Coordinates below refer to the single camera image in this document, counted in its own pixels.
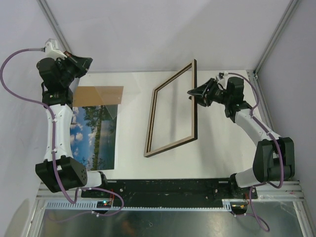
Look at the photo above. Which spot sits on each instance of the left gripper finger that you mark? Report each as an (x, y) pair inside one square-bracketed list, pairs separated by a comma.
[(83, 63), (81, 71)]

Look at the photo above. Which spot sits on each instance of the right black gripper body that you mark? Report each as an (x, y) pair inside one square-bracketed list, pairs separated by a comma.
[(217, 95)]

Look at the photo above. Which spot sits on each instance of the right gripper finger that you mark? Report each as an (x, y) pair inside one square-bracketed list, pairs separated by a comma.
[(200, 99), (201, 90)]

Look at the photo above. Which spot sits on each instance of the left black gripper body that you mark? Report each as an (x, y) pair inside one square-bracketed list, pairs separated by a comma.
[(68, 68)]

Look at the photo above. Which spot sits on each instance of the black picture frame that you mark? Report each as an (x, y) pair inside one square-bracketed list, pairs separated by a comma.
[(148, 152)]

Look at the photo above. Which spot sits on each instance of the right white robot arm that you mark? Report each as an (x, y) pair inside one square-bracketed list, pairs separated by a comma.
[(274, 159)]

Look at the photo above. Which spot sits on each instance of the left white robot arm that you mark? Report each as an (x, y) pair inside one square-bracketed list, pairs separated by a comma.
[(60, 170)]

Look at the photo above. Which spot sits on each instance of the landscape photo print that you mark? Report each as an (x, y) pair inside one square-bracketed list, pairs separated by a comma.
[(93, 136)]

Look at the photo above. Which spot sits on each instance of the brown cardboard backing board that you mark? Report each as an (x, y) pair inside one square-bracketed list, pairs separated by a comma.
[(97, 96)]

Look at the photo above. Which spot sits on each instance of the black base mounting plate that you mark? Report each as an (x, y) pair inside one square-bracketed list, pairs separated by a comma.
[(178, 193)]

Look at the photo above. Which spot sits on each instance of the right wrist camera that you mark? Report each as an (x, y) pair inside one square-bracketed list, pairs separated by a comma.
[(221, 78)]

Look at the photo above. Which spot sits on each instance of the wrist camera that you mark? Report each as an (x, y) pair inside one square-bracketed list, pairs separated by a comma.
[(52, 50), (221, 78)]

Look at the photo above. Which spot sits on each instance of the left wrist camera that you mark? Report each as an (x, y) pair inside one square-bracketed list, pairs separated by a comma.
[(52, 50)]

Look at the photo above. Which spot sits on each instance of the right corner aluminium post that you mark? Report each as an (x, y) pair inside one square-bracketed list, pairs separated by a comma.
[(278, 77)]

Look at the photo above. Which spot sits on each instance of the corner aluminium post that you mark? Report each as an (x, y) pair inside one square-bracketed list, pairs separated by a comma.
[(44, 6), (278, 77)]

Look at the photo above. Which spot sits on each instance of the left corner aluminium post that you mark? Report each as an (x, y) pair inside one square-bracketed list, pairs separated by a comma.
[(44, 6)]

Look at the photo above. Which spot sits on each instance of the aluminium frame rail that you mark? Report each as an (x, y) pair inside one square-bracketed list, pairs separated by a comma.
[(290, 191)]

